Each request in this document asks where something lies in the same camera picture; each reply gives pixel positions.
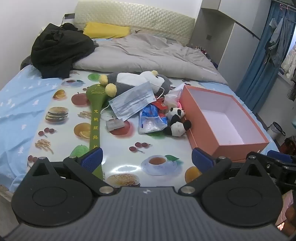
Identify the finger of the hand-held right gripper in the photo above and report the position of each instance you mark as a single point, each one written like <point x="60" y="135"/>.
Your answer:
<point x="278" y="156"/>
<point x="270" y="163"/>

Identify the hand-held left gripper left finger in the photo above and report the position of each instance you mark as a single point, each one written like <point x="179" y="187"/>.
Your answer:
<point x="92" y="160"/>

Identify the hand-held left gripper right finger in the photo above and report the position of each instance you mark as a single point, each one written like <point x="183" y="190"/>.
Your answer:
<point x="201" y="160"/>

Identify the pink cardboard box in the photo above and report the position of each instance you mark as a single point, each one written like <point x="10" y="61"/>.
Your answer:
<point x="203" y="125"/>

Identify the panda plush toy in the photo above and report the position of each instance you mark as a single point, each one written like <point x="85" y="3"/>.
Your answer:
<point x="177" y="126"/>

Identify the blue plastic packet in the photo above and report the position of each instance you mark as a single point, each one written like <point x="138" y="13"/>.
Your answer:
<point x="150" y="120"/>

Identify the white plastic bag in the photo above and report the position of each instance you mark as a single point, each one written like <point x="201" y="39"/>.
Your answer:
<point x="172" y="98"/>

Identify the red snack packet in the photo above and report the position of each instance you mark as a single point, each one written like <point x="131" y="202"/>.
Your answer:
<point x="160" y="105"/>

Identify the blue face mask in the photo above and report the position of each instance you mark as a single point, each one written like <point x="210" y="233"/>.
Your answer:
<point x="131" y="99"/>

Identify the red brown box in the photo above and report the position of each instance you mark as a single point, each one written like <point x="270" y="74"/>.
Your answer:
<point x="289" y="144"/>

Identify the small trash bin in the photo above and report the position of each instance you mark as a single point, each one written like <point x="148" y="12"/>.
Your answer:
<point x="275" y="129"/>

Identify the small grey packet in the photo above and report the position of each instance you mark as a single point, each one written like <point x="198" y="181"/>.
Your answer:
<point x="114" y="124"/>

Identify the green fabric massage hammer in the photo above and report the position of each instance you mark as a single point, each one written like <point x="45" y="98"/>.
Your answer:
<point x="94" y="115"/>

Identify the grey striped sweater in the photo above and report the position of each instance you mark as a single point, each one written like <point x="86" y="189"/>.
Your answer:
<point x="291" y="91"/>

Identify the blue curtain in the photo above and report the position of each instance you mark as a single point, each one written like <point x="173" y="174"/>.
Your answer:
<point x="256" y="76"/>

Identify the grey white penguin plush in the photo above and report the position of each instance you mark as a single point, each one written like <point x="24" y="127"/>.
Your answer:
<point x="126" y="78"/>

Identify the white paper strip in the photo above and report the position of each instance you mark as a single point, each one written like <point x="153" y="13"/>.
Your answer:
<point x="208" y="71"/>

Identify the hanging white jacket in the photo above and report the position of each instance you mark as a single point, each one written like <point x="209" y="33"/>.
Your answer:
<point x="289" y="62"/>

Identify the cluttered bedside items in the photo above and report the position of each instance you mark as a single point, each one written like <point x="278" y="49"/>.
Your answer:
<point x="203" y="52"/>

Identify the hanging denim clothes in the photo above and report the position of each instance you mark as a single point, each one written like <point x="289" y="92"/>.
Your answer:
<point x="277" y="46"/>

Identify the black clothing pile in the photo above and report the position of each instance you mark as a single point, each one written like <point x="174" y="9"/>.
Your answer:
<point x="60" y="48"/>

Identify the grey duvet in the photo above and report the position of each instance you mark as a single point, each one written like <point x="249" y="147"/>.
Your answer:
<point x="150" y="55"/>

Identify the white wardrobe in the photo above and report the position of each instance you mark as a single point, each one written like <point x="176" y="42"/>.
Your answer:
<point x="226" y="41"/>

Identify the yellow pillow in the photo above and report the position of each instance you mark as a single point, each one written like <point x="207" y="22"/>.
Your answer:
<point x="104" y="30"/>

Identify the cream quilted headboard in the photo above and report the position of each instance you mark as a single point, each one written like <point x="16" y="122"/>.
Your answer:
<point x="138" y="18"/>

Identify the black wall outlet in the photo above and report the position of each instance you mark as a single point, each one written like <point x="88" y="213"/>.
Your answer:
<point x="69" y="15"/>

